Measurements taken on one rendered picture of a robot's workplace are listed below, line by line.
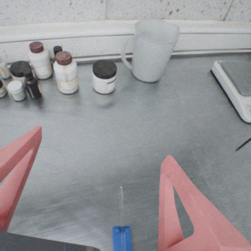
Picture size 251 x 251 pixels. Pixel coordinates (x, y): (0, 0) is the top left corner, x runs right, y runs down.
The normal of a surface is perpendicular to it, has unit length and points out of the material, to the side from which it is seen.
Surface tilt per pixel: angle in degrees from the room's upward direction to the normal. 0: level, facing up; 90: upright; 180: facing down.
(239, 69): 0
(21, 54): 90
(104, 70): 0
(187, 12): 90
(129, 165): 0
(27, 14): 90
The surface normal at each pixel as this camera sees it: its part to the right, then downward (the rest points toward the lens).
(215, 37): 0.26, 0.81
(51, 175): 0.11, -0.56
